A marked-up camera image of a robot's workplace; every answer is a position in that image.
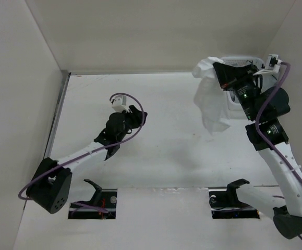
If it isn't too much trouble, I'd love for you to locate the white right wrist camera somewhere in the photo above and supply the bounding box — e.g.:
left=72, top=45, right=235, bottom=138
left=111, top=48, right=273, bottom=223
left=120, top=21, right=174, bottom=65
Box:
left=253, top=54, right=282, bottom=76

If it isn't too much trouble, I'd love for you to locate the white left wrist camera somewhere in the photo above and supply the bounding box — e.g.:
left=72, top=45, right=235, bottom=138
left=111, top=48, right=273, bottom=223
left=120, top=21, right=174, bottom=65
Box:
left=111, top=95, right=129, bottom=113

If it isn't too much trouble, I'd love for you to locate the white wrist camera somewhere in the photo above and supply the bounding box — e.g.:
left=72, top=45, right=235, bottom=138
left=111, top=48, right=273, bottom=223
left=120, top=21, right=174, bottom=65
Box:
left=253, top=54, right=282, bottom=76
left=111, top=95, right=129, bottom=113

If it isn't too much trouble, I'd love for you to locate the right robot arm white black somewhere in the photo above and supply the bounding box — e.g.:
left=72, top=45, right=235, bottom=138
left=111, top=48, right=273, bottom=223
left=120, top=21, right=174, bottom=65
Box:
left=213, top=58, right=302, bottom=239

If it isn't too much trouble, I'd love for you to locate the white plastic laundry basket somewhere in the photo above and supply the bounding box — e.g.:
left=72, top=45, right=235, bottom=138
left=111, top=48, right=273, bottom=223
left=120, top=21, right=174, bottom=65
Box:
left=213, top=54, right=280, bottom=121

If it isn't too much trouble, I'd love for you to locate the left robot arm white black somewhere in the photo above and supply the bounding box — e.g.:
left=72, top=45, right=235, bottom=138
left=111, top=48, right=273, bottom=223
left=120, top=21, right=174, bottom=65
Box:
left=26, top=105, right=148, bottom=214

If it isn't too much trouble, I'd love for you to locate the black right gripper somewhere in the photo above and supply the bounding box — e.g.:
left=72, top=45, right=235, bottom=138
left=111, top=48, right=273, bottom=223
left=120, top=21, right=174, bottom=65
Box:
left=214, top=61, right=261, bottom=121

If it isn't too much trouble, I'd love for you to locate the white tank top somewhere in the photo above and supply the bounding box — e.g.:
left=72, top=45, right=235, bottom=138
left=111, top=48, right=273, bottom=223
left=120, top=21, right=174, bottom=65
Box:
left=192, top=57, right=231, bottom=135

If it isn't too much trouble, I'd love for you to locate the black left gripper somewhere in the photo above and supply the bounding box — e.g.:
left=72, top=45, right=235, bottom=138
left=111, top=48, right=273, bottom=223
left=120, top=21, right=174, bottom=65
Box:
left=117, top=105, right=147, bottom=142

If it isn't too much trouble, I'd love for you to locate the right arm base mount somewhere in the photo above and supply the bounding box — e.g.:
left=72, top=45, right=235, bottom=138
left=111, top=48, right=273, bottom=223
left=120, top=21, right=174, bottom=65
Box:
left=209, top=179, right=260, bottom=219

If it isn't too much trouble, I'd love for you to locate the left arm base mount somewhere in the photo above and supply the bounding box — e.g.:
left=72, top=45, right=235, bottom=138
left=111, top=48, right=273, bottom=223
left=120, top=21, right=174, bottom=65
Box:
left=68, top=179, right=118, bottom=220

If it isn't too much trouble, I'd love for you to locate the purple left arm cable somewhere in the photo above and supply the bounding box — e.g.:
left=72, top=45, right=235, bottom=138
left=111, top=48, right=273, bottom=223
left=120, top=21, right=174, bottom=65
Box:
left=18, top=93, right=145, bottom=217

